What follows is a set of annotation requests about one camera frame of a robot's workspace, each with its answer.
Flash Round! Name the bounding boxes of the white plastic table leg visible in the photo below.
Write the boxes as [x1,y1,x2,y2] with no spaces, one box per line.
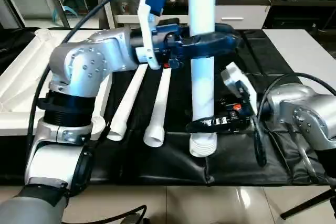
[106,64,148,142]
[143,67,173,147]
[186,0,219,158]

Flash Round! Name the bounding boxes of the black table mat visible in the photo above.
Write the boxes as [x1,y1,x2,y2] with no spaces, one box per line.
[0,27,336,187]

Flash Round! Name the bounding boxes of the black low media cabinet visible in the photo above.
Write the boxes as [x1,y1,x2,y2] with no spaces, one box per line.
[268,0,336,29]

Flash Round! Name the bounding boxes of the white side table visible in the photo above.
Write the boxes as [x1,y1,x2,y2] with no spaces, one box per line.
[261,29,336,94]

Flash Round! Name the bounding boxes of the black stand leg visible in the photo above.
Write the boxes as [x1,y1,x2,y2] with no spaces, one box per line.
[280,189,336,220]

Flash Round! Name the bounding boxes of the white plastic table top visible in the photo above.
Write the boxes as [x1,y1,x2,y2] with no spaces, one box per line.
[0,28,113,142]

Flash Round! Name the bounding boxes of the blue plastic stool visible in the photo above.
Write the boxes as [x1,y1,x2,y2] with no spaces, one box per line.
[62,4,80,19]

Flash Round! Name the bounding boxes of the grey metal frame post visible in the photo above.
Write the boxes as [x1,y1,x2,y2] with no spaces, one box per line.
[48,0,72,28]
[0,0,25,28]

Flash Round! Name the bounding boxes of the white drawer unit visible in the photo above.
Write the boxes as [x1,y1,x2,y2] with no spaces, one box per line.
[214,5,271,30]

